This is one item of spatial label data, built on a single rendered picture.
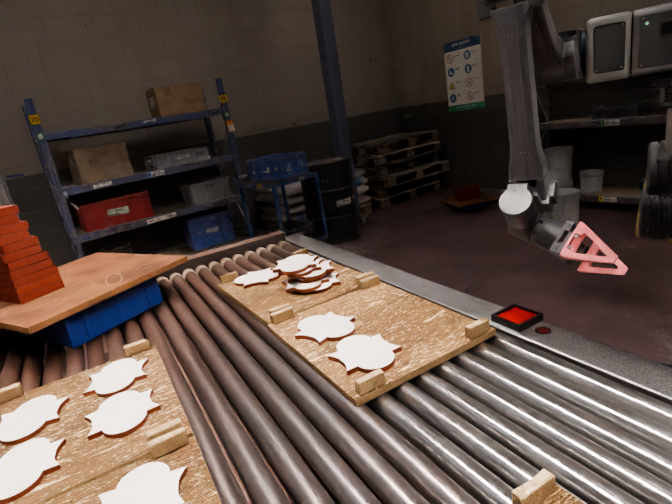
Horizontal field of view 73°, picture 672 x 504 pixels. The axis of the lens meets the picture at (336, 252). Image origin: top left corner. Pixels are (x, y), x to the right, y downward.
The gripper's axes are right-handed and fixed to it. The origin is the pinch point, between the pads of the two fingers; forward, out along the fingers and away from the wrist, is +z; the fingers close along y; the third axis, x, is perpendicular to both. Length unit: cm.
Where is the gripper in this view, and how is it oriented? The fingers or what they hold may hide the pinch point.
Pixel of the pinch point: (616, 263)
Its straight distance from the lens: 91.7
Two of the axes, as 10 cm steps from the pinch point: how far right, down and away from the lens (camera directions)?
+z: 6.1, 4.2, -6.7
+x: 4.6, -8.8, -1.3
